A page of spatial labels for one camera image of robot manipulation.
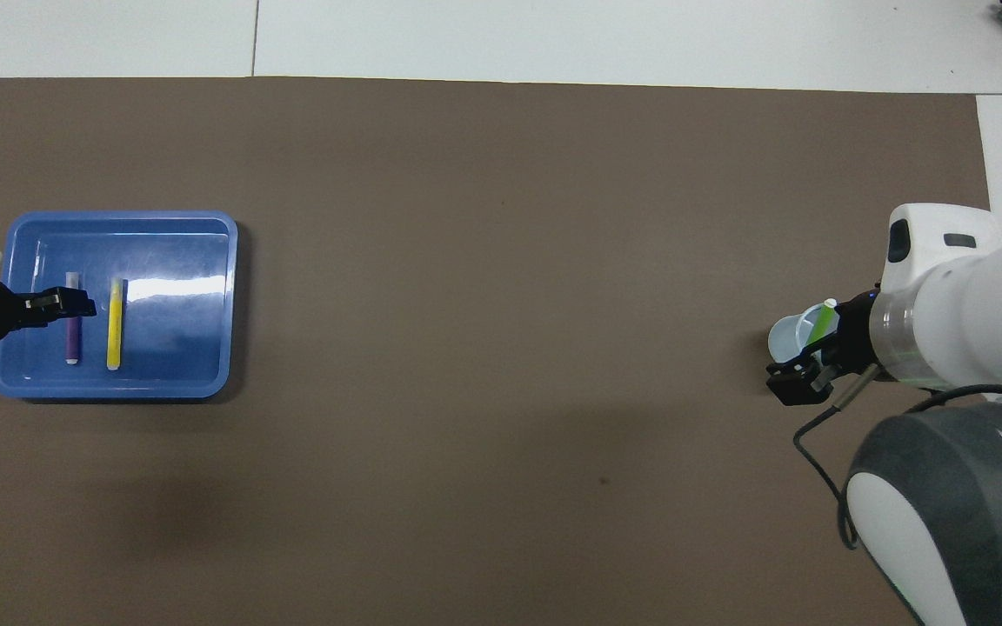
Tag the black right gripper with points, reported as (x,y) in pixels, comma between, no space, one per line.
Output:
(853,335)

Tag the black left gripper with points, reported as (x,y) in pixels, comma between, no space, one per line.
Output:
(1,317)

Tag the green marker pen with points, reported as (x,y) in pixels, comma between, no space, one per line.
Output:
(824,322)

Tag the yellow marker pen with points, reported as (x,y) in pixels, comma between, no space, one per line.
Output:
(115,330)

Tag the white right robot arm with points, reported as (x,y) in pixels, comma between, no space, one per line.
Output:
(988,304)

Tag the purple marker pen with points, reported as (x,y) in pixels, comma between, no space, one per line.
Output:
(73,343)

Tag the translucent white plastic cup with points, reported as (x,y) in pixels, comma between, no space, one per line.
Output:
(784,339)

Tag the blue plastic tray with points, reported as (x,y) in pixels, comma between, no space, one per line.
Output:
(188,348)

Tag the brown table mat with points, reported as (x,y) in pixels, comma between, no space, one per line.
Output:
(501,304)

